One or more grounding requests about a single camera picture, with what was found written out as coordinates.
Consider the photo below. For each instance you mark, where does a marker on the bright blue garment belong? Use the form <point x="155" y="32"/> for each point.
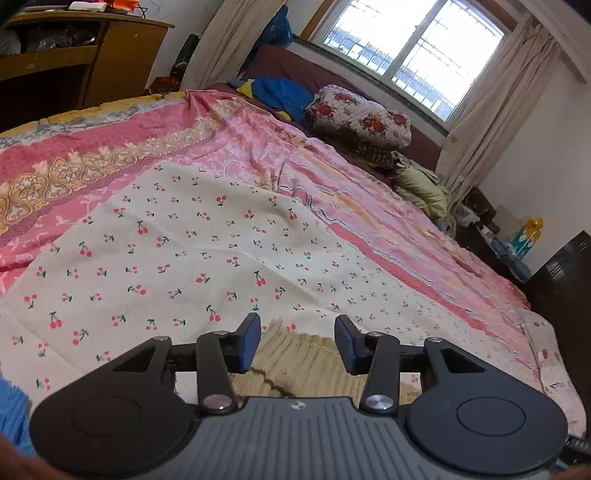
<point x="277" y="94"/>

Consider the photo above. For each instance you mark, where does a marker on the dark green bag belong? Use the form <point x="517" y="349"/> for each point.
<point x="185" y="55"/>

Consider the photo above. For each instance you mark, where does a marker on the blue hanging bag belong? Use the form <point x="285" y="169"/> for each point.
<point x="279" y="27"/>

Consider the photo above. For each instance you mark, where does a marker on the white cherry print pillow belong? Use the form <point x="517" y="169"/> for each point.
<point x="554" y="369"/>

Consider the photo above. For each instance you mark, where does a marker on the white book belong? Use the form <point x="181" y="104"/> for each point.
<point x="87" y="4"/>

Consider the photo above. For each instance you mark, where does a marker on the light blue knit cardigan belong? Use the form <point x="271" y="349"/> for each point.
<point x="11" y="415"/>

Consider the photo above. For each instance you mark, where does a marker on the dark wooden nightstand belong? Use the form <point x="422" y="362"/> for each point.
<point x="480" y="203"/>

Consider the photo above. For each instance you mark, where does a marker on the orange object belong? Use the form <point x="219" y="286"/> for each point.
<point x="122" y="3"/>

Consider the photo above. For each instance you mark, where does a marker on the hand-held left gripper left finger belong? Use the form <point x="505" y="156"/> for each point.
<point x="249" y="344"/>

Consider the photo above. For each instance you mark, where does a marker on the red box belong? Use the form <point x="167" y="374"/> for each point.
<point x="166" y="84"/>

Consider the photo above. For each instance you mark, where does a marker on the blue cloth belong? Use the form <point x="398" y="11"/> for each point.
<point x="510" y="258"/>

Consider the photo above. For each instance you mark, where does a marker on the beige striped knit sweater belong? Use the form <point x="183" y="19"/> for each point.
<point x="300" y="364"/>

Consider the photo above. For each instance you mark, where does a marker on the beige curtain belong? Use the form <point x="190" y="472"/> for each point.
<point x="498" y="115"/>
<point x="221" y="46"/>

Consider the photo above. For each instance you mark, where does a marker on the wooden desk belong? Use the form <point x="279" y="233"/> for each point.
<point x="124" y="55"/>

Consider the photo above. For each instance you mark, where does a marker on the window with metal bars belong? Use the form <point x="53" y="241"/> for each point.
<point x="415" y="46"/>

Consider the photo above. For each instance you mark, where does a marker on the pink patterned blanket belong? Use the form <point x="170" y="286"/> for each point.
<point x="161" y="124"/>

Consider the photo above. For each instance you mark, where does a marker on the maroon bed cover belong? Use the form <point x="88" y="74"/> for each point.
<point x="277" y="62"/>

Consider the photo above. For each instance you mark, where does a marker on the dark brown wooden headboard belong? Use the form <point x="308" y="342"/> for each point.
<point x="563" y="295"/>

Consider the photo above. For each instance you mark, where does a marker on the grey plastic bags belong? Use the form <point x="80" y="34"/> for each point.
<point x="55" y="39"/>

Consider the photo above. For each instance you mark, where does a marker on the brown patterned blanket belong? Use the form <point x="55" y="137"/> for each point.
<point x="374" y="154"/>

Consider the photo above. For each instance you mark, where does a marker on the red floral pillow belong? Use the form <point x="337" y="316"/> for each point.
<point x="360" y="115"/>

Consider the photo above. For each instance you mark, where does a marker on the olive green pillow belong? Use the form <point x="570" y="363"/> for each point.
<point x="422" y="189"/>

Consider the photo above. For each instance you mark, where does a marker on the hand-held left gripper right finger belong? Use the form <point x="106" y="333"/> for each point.
<point x="346" y="344"/>

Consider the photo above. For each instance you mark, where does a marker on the cherry print bed sheet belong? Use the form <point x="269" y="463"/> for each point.
<point x="184" y="277"/>

